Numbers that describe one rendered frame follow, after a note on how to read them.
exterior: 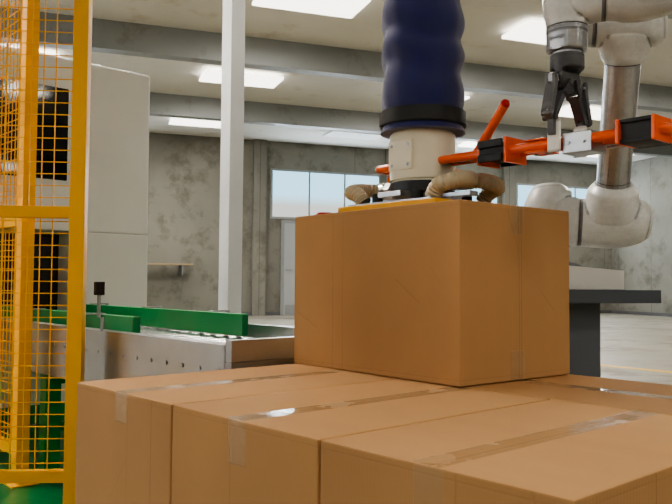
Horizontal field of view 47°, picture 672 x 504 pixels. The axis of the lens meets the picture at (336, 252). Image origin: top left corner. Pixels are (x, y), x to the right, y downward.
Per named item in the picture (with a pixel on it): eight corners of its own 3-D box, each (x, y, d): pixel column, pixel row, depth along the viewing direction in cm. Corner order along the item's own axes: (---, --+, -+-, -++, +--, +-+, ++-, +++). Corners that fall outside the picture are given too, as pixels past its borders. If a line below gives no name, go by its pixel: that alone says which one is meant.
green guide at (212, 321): (67, 318, 412) (67, 302, 412) (86, 318, 419) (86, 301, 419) (242, 336, 294) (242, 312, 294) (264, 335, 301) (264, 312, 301)
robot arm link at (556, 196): (520, 251, 259) (523, 186, 261) (576, 253, 254) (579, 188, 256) (517, 247, 244) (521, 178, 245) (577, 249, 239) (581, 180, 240)
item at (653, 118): (614, 144, 155) (614, 119, 155) (632, 148, 160) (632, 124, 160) (654, 138, 149) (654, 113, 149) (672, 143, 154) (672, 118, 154)
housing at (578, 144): (561, 154, 165) (560, 133, 165) (577, 157, 170) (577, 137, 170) (590, 150, 160) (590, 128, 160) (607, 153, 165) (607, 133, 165)
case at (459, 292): (293, 363, 209) (294, 216, 210) (399, 355, 234) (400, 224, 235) (459, 387, 162) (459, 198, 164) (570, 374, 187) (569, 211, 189)
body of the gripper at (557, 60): (562, 61, 176) (562, 101, 176) (541, 53, 170) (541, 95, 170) (592, 54, 170) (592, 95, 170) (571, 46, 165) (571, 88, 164)
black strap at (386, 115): (361, 128, 201) (361, 113, 201) (420, 140, 216) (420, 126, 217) (426, 115, 184) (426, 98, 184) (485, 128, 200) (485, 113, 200)
